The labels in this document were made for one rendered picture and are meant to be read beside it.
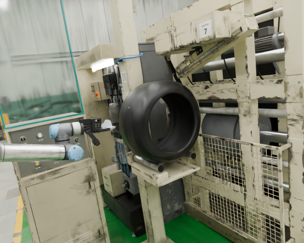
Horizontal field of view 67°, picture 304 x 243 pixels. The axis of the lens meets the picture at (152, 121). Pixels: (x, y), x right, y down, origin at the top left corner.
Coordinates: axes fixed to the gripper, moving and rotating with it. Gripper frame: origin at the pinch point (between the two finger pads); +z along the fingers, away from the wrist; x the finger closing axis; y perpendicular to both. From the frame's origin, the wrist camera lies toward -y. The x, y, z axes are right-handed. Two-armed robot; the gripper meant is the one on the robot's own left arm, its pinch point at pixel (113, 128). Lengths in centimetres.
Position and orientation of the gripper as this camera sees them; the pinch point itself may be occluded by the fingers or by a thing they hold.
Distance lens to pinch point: 139.0
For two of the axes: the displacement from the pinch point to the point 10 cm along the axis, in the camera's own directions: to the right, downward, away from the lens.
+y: -0.3, -9.9, -1.3
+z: 8.4, -1.0, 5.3
